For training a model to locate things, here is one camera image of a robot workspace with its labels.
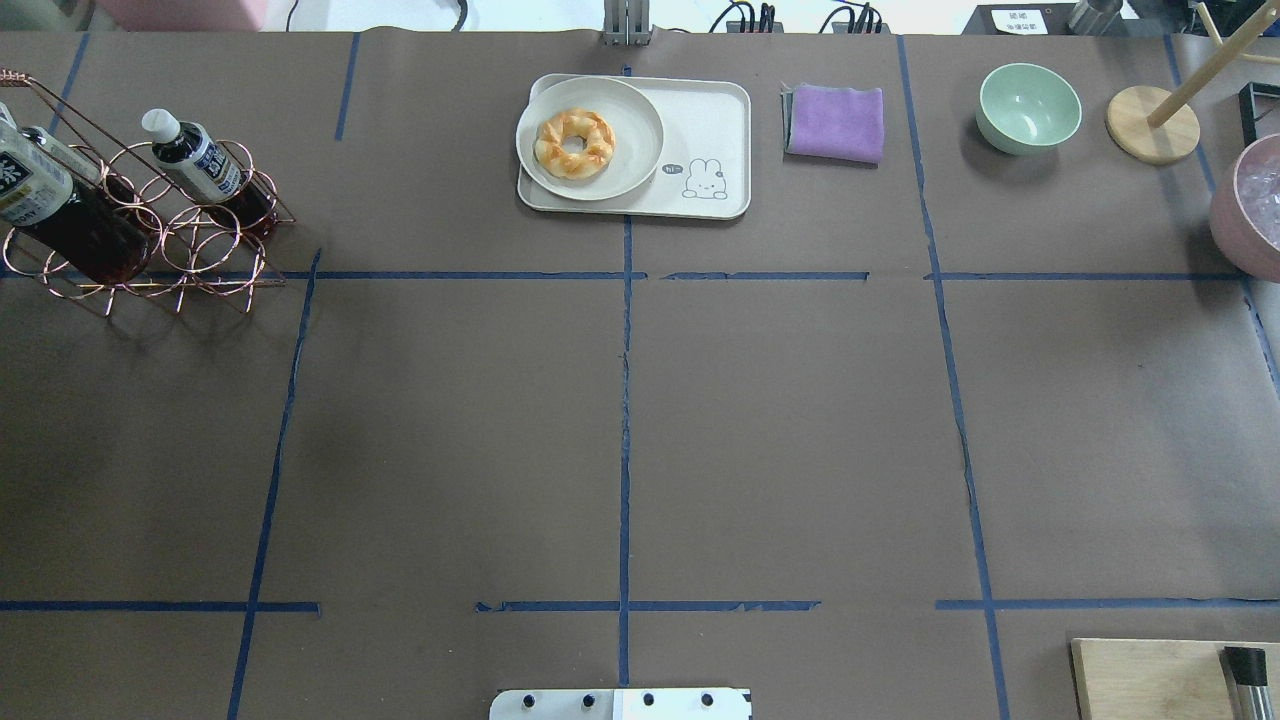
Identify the tea bottle dark liquid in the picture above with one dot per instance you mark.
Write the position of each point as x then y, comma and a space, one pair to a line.
43, 199

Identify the beige serving tray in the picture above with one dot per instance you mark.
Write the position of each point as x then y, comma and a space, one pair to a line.
684, 147

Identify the front tea bottle in rack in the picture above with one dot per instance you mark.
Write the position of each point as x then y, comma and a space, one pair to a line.
196, 163

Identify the beige round plate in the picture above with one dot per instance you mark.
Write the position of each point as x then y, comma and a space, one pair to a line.
634, 117

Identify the glazed twisted donut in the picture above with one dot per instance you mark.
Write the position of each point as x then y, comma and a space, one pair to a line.
575, 144

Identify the purple folded cloth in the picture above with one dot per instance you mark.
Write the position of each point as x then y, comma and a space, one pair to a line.
838, 123

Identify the black power strip plugs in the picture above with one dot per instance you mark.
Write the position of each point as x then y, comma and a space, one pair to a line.
824, 18

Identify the green ceramic bowl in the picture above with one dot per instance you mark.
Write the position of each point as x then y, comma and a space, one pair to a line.
1025, 109

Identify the wooden stand with round base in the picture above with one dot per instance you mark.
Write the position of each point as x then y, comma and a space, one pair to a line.
1157, 126

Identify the small metal cup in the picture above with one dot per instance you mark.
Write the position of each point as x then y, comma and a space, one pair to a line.
1093, 17

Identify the wooden cutting board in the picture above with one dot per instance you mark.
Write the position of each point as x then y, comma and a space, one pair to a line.
1156, 678

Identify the pink storage bin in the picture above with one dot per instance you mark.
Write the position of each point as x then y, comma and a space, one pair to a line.
188, 16

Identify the pink bowl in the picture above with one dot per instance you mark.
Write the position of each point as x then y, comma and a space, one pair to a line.
1243, 211

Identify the aluminium frame post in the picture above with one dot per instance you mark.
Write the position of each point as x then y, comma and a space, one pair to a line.
627, 23

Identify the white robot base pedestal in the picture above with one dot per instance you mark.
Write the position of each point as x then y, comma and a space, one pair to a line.
624, 703

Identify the copper wire bottle rack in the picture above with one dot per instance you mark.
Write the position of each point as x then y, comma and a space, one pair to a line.
188, 252

